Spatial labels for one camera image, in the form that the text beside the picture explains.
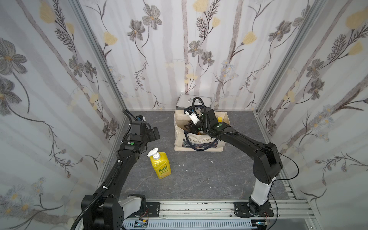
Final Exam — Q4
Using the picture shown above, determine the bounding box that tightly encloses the yellow Axe pump bottle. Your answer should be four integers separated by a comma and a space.
148, 148, 172, 179

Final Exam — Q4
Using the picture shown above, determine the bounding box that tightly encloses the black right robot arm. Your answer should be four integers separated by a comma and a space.
184, 97, 283, 218

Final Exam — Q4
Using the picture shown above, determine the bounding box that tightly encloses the silver aluminium case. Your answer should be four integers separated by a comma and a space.
176, 94, 212, 110

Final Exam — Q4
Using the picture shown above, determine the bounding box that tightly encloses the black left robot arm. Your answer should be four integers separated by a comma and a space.
71, 120, 160, 230

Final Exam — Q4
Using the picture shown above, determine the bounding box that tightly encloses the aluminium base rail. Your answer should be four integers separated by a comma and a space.
122, 199, 321, 230

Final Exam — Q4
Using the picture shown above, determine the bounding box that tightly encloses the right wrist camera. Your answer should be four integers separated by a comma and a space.
184, 108, 201, 125

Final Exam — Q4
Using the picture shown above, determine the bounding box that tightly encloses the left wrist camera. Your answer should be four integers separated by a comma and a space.
135, 115, 146, 121

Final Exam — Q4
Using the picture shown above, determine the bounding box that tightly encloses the beige canvas shopping bag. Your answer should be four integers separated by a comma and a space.
174, 110, 226, 152

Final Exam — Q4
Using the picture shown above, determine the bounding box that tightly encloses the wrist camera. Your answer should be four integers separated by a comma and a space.
135, 115, 146, 121
184, 108, 201, 125

